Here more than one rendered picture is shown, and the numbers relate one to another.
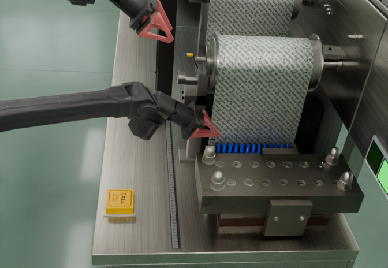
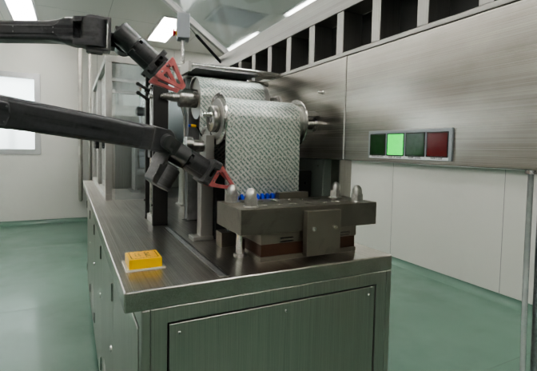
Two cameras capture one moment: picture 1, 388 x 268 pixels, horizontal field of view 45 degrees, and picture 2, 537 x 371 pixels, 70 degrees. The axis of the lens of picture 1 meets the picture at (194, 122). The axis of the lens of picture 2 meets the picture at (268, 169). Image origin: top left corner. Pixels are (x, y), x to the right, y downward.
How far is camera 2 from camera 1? 0.66 m
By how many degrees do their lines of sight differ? 37
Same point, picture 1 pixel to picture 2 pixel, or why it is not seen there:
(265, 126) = (272, 175)
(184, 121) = (202, 165)
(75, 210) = not seen: outside the picture
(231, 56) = (235, 105)
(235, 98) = (244, 145)
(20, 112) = (40, 105)
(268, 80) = (268, 126)
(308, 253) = (352, 263)
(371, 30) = (336, 74)
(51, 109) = (74, 113)
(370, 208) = not seen: hidden behind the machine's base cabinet
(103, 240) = (135, 284)
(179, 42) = not seen: hidden behind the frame
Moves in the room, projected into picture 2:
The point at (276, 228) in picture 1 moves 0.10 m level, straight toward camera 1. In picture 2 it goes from (316, 244) to (324, 255)
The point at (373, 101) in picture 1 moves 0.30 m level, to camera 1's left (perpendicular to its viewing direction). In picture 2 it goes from (358, 113) to (253, 106)
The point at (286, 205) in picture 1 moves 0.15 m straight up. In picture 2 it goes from (320, 212) to (322, 150)
